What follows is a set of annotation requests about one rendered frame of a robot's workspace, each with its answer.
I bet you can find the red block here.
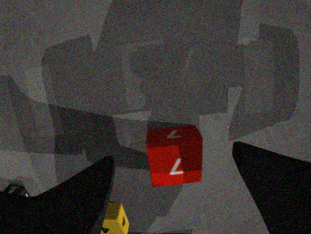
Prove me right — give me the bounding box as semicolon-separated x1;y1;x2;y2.
145;125;204;187

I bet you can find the yellow block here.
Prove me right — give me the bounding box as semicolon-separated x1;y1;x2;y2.
100;202;128;234

